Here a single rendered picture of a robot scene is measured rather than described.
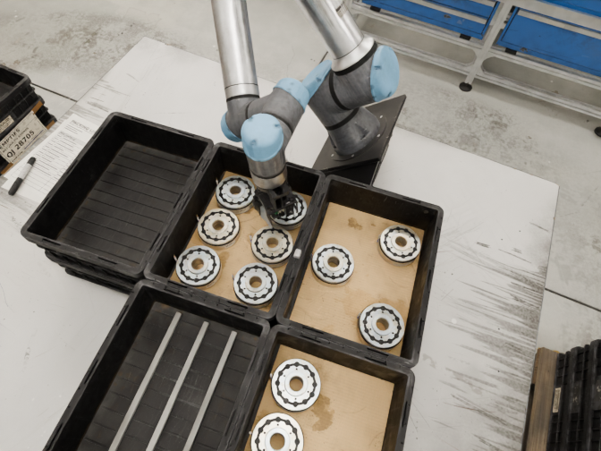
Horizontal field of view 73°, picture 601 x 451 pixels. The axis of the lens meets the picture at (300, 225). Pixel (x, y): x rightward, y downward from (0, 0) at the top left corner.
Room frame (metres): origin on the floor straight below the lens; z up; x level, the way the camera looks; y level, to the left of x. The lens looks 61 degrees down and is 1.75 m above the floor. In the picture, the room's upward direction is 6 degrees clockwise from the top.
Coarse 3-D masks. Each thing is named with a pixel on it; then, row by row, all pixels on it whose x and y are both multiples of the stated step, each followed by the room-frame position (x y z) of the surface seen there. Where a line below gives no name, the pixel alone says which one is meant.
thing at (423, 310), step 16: (336, 176) 0.61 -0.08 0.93; (320, 192) 0.56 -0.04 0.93; (384, 192) 0.58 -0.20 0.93; (320, 208) 0.51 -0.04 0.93; (432, 208) 0.55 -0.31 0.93; (304, 240) 0.43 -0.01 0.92; (432, 240) 0.47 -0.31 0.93; (432, 256) 0.42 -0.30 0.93; (432, 272) 0.38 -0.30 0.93; (288, 288) 0.31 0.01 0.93; (288, 320) 0.24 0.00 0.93; (320, 336) 0.21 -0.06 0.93; (336, 336) 0.22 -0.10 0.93; (416, 336) 0.23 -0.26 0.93; (368, 352) 0.19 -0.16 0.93; (384, 352) 0.20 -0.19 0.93; (416, 352) 0.20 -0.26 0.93
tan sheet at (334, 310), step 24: (336, 216) 0.56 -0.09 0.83; (360, 216) 0.57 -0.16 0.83; (336, 240) 0.49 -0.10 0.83; (360, 240) 0.50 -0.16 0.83; (360, 264) 0.43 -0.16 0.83; (384, 264) 0.43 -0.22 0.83; (312, 288) 0.35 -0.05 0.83; (336, 288) 0.36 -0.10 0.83; (360, 288) 0.36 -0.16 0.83; (384, 288) 0.37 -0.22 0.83; (408, 288) 0.38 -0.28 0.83; (312, 312) 0.29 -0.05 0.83; (336, 312) 0.30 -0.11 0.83; (408, 312) 0.32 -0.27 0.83
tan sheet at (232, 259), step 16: (224, 176) 0.65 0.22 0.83; (208, 208) 0.54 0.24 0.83; (240, 224) 0.50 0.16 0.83; (256, 224) 0.51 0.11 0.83; (192, 240) 0.44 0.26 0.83; (240, 240) 0.46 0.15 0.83; (224, 256) 0.41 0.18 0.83; (240, 256) 0.41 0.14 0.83; (224, 272) 0.37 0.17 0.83; (208, 288) 0.32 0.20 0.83; (224, 288) 0.33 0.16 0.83
